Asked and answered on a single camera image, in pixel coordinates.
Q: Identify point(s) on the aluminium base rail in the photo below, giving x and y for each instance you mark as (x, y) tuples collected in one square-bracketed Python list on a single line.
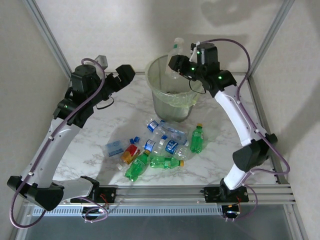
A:
[(160, 193)]

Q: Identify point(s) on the red and yellow bottle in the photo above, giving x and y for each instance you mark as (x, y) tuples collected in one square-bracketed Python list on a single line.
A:
[(130, 153)]

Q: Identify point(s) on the green bottle yellow cap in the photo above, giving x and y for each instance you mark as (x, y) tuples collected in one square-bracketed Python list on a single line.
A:
[(165, 161), (136, 167), (197, 140)]

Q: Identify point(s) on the clear bottle dark blue label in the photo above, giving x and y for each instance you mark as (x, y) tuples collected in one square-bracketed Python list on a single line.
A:
[(150, 145), (151, 125)]

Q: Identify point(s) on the aluminium frame post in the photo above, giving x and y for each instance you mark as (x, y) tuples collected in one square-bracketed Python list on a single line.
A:
[(46, 32), (272, 32)]

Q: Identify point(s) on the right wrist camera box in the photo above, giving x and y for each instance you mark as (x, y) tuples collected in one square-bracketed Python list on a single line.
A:
[(194, 53)]

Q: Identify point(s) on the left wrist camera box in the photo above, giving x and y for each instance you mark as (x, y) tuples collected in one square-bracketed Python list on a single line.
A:
[(102, 61)]

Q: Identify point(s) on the aluminium table edge rail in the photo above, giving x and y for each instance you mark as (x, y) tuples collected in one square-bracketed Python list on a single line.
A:
[(141, 73), (258, 105)]

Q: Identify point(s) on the clear bottle blue label white cap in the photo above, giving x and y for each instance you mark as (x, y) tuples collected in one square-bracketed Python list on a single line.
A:
[(171, 146)]

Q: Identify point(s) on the clear bottle green cap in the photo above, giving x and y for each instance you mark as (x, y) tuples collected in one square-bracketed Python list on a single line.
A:
[(175, 48)]

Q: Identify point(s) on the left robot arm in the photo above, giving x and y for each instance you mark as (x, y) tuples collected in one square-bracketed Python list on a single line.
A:
[(61, 140)]

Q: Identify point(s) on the grey mesh waste bin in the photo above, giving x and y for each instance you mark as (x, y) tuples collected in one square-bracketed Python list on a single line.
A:
[(170, 113)]

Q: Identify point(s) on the grey metal panel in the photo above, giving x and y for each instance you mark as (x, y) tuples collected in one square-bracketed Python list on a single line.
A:
[(160, 228)]

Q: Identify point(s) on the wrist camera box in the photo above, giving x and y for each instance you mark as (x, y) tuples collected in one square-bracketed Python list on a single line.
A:
[(194, 53), (102, 61)]

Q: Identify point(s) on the green plastic bin liner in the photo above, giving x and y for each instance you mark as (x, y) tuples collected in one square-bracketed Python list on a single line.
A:
[(160, 75)]

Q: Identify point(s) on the aluminium frame leg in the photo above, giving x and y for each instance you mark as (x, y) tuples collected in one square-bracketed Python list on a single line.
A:
[(16, 235), (298, 225)]

